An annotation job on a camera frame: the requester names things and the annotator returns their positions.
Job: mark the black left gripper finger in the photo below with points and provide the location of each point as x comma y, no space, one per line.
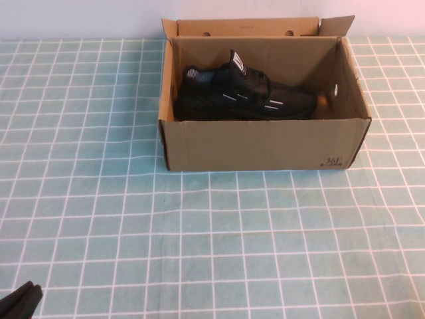
30,304
13,300

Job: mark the green white grid tablecloth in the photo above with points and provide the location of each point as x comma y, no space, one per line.
232,249

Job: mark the black knit sneaker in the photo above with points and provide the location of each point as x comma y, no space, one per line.
285,99

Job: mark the brown cardboard shoe box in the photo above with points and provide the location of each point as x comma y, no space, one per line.
265,146

